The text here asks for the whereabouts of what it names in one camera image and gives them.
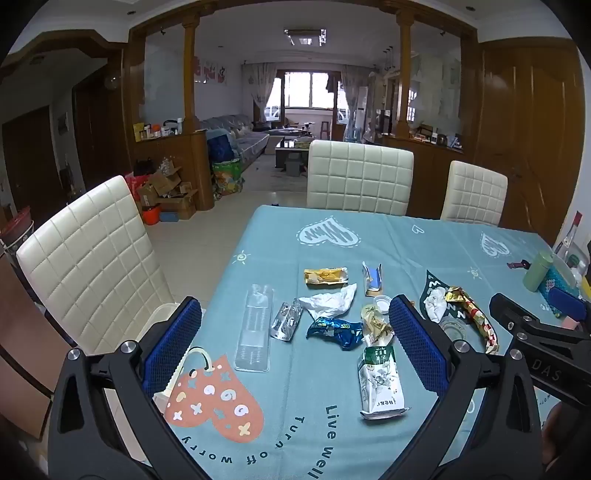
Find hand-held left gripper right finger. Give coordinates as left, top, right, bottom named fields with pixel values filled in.
left=389, top=294, right=542, bottom=480

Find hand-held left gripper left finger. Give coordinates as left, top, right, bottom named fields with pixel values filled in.
left=48, top=295, right=204, bottom=480

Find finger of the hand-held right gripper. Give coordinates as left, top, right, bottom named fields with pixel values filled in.
left=546, top=285, right=591, bottom=331
left=489, top=293, right=555, bottom=344

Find clear plastic bin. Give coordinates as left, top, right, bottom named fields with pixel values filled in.
left=104, top=302, right=186, bottom=414

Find red gold wrapper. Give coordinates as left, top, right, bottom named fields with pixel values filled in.
left=444, top=285, right=500, bottom=356

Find clear round dish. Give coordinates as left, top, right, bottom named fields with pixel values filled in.
left=438, top=318, right=477, bottom=344

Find white tissue ball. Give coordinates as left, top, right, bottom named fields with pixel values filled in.
left=423, top=286, right=450, bottom=323

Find beige wrapper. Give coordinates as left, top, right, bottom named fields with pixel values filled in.
left=360, top=304, right=394, bottom=346

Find green white milk carton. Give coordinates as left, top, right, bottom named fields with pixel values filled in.
left=357, top=344, right=411, bottom=422

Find small blue white carton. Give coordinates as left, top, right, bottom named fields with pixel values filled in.
left=361, top=261, right=385, bottom=297

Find clear plastic tray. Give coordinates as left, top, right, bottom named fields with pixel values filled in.
left=234, top=283, right=276, bottom=373

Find blue snack wrapper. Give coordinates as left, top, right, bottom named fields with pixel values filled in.
left=305, top=317, right=365, bottom=352

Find white tissue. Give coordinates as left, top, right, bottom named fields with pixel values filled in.
left=298, top=283, right=358, bottom=320

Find silver blister pack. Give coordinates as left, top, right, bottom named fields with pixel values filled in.
left=270, top=299, right=304, bottom=343

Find yellow snack wrapper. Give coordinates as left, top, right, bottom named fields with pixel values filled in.
left=303, top=267, right=348, bottom=287

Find colourful patterned cloth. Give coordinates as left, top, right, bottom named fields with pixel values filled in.
left=539, top=251, right=585, bottom=319

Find clear bottle with red cap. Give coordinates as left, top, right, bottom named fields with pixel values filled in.
left=553, top=211, right=584, bottom=259

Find large cream quilted chair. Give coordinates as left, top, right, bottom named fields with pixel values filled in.
left=16, top=174, right=185, bottom=356

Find narrow cream quilted chair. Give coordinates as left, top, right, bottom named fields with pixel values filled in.
left=440, top=160, right=509, bottom=227

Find blue printed tablecloth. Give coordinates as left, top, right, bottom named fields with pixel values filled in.
left=164, top=204, right=591, bottom=480

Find pile of cardboard boxes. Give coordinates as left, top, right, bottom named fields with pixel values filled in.
left=134, top=166, right=199, bottom=220

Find low wooden cabinet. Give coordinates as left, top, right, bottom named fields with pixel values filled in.
left=383, top=134, right=465, bottom=217

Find wooden wardrobe doors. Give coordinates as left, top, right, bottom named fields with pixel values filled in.
left=475, top=39, right=585, bottom=241

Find colorful printed bag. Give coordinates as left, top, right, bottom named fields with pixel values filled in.
left=212, top=159, right=244, bottom=197

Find wide cream quilted chair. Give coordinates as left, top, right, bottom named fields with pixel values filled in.
left=307, top=139, right=415, bottom=217

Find wooden partition counter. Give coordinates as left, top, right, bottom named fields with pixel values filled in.
left=131, top=129, right=215, bottom=213

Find blue bundle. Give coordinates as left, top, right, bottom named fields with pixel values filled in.
left=206, top=129, right=236, bottom=162

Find row of small containers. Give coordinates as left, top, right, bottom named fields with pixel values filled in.
left=134, top=117, right=185, bottom=141

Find grey sofa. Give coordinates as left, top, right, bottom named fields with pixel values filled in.
left=201, top=114, right=273, bottom=162

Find dark coffee table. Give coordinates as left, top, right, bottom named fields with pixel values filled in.
left=274, top=136, right=315, bottom=169

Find dark wooden door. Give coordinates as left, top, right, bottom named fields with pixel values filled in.
left=2, top=106, right=51, bottom=217

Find white standing air conditioner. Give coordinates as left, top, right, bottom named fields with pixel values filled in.
left=353, top=85, right=370, bottom=139

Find wooden column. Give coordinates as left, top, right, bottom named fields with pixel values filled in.
left=183, top=21, right=200, bottom=132
left=397, top=18, right=413, bottom=139

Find patterned curtain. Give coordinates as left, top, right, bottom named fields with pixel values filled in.
left=341, top=65, right=370, bottom=141
left=242, top=62, right=278, bottom=123

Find window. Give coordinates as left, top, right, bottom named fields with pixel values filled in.
left=279, top=70, right=340, bottom=109

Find ceiling lamp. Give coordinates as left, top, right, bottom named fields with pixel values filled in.
left=284, top=28, right=327, bottom=47

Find pink wall art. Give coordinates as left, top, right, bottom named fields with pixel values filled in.
left=194, top=58, right=229, bottom=85

